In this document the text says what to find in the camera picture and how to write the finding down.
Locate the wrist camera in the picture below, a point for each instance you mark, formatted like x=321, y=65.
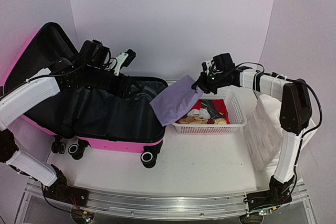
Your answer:
x=209, y=67
x=123, y=60

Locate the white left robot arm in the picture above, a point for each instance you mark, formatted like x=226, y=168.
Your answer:
x=46, y=83

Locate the pink cartoon suitcase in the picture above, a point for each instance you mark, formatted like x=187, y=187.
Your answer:
x=81, y=115

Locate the clear organizer drawer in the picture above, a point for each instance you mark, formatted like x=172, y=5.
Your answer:
x=262, y=139

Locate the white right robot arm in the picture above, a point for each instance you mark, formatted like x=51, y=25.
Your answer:
x=295, y=117

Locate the red teddy bear shirt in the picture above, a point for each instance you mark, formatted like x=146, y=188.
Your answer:
x=206, y=111

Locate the white plastic mesh basket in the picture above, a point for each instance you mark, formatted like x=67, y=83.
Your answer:
x=236, y=115

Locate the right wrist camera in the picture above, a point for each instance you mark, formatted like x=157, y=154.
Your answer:
x=209, y=67

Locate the white drawer desk organizer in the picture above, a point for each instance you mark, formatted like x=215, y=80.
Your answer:
x=271, y=106

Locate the lilac garment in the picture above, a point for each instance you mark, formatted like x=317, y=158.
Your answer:
x=176, y=100

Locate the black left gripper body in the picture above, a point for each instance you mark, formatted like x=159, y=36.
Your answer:
x=116, y=88

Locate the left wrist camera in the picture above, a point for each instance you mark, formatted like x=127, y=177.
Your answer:
x=123, y=60

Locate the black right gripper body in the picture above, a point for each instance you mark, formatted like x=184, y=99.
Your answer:
x=212, y=84

